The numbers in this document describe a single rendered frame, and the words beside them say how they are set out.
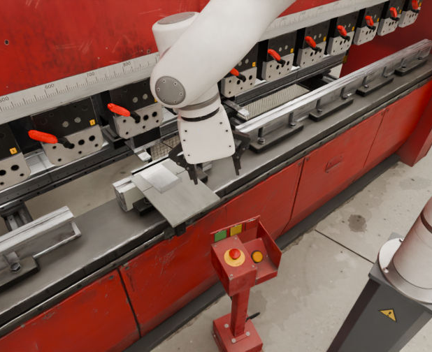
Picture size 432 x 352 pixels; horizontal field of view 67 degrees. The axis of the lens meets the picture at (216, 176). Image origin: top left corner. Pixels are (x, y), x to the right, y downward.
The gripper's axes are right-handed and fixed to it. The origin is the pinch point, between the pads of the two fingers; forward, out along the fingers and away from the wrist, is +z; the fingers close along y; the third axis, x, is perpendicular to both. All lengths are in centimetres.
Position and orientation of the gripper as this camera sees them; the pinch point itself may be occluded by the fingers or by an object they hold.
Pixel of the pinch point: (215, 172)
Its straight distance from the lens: 71.0
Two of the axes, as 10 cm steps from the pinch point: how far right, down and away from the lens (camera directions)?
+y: 9.8, -2.1, -0.4
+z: 2.0, 7.7, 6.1
